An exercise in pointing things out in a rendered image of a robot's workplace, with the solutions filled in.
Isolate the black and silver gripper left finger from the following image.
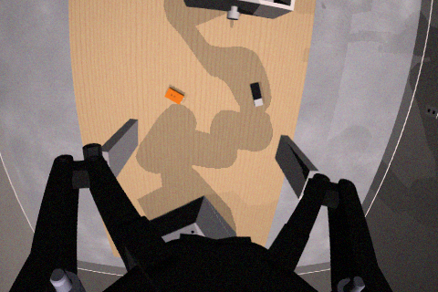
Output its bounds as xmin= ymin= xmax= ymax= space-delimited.
xmin=9 ymin=119 xmax=202 ymax=292

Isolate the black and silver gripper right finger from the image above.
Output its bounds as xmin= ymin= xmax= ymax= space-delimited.
xmin=242 ymin=135 xmax=392 ymax=292

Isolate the black and white eraser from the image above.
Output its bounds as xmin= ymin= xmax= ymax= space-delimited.
xmin=250 ymin=82 xmax=263 ymax=107

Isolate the orange nine-volt battery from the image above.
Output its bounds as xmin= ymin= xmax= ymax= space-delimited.
xmin=164 ymin=87 xmax=184 ymax=105

